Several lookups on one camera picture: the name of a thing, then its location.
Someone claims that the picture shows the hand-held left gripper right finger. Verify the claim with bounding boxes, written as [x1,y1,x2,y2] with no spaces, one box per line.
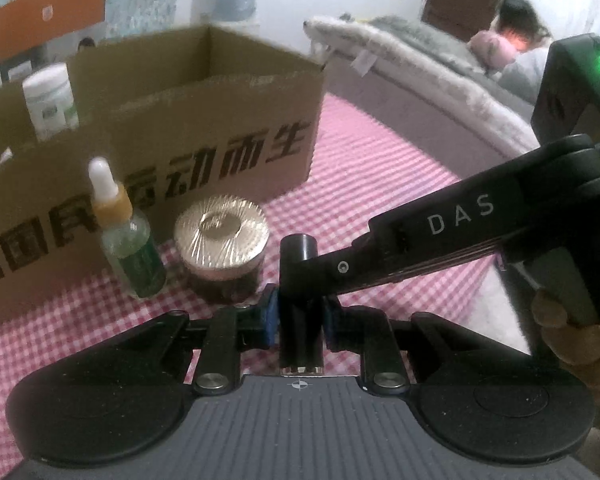
[322,295,456,398]

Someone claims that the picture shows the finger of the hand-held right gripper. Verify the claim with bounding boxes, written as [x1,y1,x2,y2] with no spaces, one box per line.
[279,237,381,307]

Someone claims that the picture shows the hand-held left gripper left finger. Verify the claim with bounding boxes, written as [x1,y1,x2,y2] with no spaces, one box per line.
[145,284,281,396]

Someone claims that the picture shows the black cylinder tube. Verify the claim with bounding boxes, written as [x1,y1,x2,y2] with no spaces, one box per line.
[279,234,326,377]

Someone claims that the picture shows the brown cardboard box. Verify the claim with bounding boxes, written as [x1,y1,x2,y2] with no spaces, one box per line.
[0,25,328,326]

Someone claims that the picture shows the white plastic jar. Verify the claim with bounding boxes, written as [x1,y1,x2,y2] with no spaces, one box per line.
[22,62,80,142]

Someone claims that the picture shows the person's right hand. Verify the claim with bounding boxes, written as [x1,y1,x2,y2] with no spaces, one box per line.
[530,290,600,406]

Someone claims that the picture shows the gold lid jar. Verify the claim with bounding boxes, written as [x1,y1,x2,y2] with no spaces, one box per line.
[174,194,271,306]

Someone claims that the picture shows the pink checkered cloth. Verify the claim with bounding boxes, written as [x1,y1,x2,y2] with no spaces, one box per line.
[0,92,531,396]

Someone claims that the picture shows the grey furry blanket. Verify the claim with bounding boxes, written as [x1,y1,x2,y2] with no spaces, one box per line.
[304,14,541,158]

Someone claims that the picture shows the green dropper bottle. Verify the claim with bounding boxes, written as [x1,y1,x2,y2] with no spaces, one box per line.
[89,156,168,300]

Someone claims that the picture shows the floral cloth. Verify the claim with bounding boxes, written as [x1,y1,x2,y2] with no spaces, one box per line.
[0,0,186,61]

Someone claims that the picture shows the orange printed appliance carton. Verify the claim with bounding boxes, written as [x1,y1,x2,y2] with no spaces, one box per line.
[0,0,108,86]

